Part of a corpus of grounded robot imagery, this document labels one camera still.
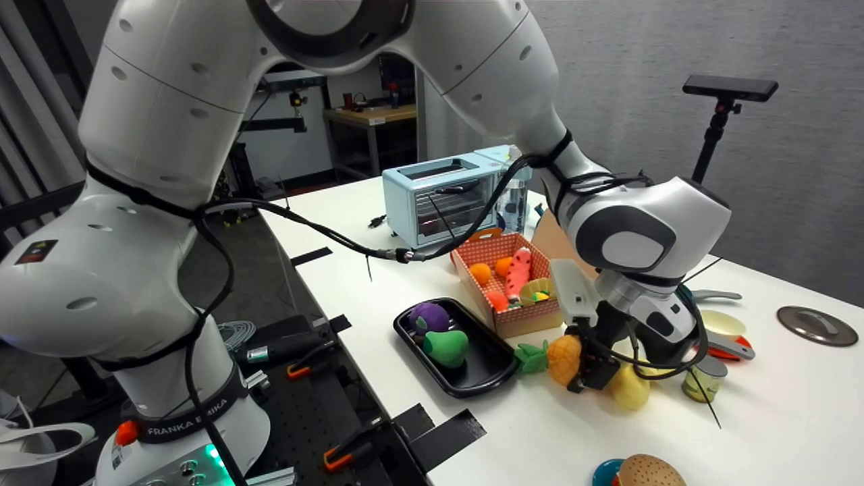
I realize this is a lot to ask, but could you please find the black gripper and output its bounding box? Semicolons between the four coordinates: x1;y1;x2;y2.
573;299;642;391

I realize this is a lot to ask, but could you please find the pineapple plush toy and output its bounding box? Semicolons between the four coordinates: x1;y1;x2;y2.
513;333;596;389

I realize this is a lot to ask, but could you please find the orange checkered cardboard box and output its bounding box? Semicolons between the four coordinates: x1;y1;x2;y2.
449;210;603;340

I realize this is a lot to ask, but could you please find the yellow green fruit plush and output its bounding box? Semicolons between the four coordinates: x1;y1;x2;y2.
520;279;557;309

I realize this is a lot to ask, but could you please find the watermelon slice plush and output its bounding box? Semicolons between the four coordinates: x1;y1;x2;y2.
504;248;534;309

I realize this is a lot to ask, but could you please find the burger plush toy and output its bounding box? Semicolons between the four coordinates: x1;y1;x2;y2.
613;452;689;486

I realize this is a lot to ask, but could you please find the red orange plush toy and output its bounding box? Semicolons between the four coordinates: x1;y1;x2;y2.
484;283;513;317

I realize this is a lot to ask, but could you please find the orange fruit plush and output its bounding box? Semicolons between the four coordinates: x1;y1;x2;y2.
468;260;497;289

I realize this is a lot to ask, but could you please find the green plush toy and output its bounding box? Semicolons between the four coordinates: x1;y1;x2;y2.
420;328;472;371

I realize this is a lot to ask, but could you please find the purple plush toy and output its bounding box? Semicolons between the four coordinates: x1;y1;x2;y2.
407;299;457;336

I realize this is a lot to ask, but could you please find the blue round plate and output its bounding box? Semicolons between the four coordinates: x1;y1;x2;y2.
589;457;630;486

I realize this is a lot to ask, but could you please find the small tin can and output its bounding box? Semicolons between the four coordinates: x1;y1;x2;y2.
679;358;729;406

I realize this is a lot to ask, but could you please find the black plastic tray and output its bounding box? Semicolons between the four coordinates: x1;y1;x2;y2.
392;295;520;401

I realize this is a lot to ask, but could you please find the cream bowl with red rim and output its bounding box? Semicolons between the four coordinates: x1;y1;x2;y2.
700;309;758;364

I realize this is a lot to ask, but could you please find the black tape strip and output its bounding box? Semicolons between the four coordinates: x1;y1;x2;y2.
389;402;439;443
312;310;355;339
415;407;490;472
289;244;335;267

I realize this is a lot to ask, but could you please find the silver metal disc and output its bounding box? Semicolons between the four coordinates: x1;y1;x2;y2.
775;305;860;352

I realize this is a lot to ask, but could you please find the light blue toaster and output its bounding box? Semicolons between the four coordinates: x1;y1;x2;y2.
380;143;523;254

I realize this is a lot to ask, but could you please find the wooden side table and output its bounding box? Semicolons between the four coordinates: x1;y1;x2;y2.
322;104;420;179

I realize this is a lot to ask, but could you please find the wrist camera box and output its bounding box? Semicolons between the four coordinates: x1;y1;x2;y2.
630;287;700;348

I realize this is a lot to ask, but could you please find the teal pan with handle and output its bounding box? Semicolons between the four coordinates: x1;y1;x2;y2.
678;283;744;309

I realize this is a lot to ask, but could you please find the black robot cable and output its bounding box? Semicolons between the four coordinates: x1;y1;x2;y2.
84;133;723;486

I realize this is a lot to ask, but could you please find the orange handled clamp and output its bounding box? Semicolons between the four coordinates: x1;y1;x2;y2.
319;421;400;475
241;328;338;385

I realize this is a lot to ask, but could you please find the black camera on tripod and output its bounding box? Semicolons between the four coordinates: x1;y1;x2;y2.
661;73;782;248

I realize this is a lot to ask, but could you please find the white cable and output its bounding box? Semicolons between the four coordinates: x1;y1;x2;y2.
0;416;96;472

